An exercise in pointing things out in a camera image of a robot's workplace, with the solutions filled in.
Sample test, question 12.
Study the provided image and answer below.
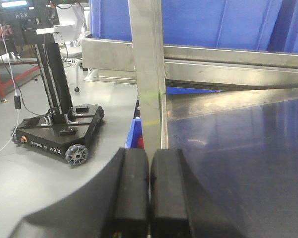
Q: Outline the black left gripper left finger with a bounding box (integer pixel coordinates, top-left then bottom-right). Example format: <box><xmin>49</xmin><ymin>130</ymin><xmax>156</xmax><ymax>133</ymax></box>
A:
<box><xmin>10</xmin><ymin>148</ymin><xmax>149</xmax><ymax>238</ymax></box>

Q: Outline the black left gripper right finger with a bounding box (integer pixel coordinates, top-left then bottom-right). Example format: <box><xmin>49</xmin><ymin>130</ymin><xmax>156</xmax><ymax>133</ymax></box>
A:
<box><xmin>150</xmin><ymin>149</ymin><xmax>244</xmax><ymax>238</ymax></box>

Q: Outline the stainless steel shelf rack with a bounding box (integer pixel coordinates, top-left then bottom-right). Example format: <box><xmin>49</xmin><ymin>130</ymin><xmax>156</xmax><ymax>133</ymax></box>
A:
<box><xmin>82</xmin><ymin>0</ymin><xmax>298</xmax><ymax>151</ymax></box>

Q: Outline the blue bin below table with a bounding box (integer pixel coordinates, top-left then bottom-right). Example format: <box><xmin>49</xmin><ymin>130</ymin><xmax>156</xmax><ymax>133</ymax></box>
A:
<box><xmin>125</xmin><ymin>119</ymin><xmax>144</xmax><ymax>149</ymax></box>

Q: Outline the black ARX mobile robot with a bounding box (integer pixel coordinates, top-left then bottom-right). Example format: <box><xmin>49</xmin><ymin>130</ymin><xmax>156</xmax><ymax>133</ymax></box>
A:
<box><xmin>0</xmin><ymin>0</ymin><xmax>104</xmax><ymax>166</ymax></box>

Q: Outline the blue plastic bin left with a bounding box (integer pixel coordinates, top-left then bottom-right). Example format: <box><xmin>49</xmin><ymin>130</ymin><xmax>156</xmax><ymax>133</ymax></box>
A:
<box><xmin>89</xmin><ymin>0</ymin><xmax>132</xmax><ymax>41</ymax></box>

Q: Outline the blue plastic bin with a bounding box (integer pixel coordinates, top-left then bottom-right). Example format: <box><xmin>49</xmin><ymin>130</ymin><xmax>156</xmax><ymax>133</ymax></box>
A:
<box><xmin>162</xmin><ymin>0</ymin><xmax>282</xmax><ymax>51</ymax></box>
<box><xmin>89</xmin><ymin>0</ymin><xmax>132</xmax><ymax>41</ymax></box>
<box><xmin>267</xmin><ymin>0</ymin><xmax>298</xmax><ymax>53</ymax></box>

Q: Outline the blue plastic bin middle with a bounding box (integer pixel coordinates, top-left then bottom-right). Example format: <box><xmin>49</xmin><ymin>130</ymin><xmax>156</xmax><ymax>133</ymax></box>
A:
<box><xmin>162</xmin><ymin>0</ymin><xmax>282</xmax><ymax>51</ymax></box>

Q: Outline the white office chair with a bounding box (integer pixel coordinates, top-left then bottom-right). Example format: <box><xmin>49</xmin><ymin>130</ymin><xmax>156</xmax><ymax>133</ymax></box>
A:
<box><xmin>56</xmin><ymin>3</ymin><xmax>86</xmax><ymax>92</ymax></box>

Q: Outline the blue plastic bin right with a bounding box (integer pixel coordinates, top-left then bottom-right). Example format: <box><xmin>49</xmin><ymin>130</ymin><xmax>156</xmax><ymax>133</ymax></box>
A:
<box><xmin>267</xmin><ymin>0</ymin><xmax>298</xmax><ymax>53</ymax></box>

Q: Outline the white hanging cable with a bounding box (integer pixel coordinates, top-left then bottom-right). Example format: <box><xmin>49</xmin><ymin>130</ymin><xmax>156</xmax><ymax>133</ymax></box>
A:
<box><xmin>0</xmin><ymin>23</ymin><xmax>24</xmax><ymax>157</ymax></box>

